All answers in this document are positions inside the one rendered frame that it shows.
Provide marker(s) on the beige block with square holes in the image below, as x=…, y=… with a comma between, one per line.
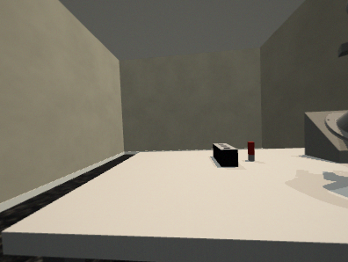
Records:
x=225, y=156

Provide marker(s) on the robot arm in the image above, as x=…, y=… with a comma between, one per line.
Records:
x=339, y=126

